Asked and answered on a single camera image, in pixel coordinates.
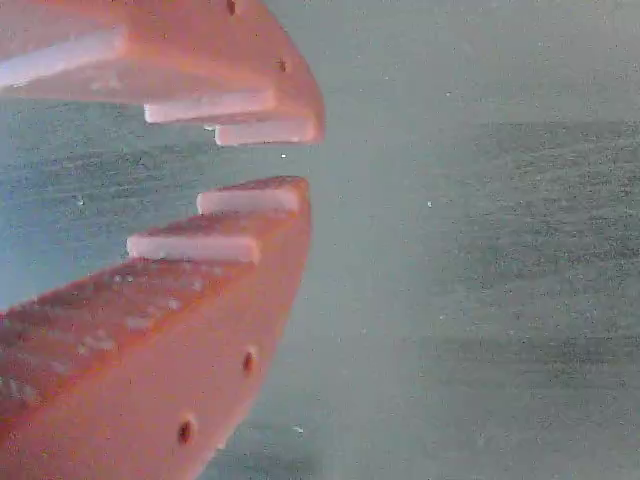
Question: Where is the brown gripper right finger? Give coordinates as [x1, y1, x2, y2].
[0, 0, 327, 148]

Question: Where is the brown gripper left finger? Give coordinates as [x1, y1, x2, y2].
[0, 175, 312, 480]

